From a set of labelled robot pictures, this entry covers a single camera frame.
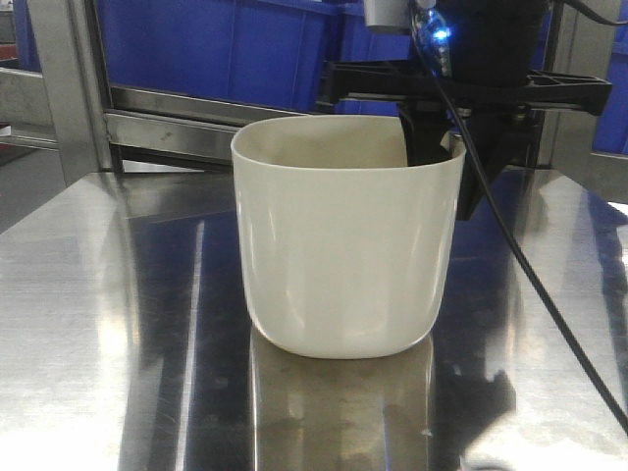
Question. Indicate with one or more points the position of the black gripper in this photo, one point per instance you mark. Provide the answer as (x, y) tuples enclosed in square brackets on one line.
[(490, 49)]

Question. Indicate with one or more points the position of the blue crate centre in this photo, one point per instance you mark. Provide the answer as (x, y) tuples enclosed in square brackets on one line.
[(475, 53)]

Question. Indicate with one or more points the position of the blue crate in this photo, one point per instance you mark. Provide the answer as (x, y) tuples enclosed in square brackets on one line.
[(268, 53), (611, 133), (475, 53)]

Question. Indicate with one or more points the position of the white plastic bin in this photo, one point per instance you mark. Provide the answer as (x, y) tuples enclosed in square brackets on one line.
[(344, 246)]

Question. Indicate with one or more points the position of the blue crate far right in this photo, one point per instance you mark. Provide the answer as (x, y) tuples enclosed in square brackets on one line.
[(611, 133)]

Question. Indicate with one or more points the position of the stainless steel shelf frame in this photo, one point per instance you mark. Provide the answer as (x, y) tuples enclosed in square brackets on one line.
[(63, 88)]

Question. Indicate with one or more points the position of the blue crate left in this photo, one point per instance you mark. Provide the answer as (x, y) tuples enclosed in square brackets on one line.
[(268, 53)]

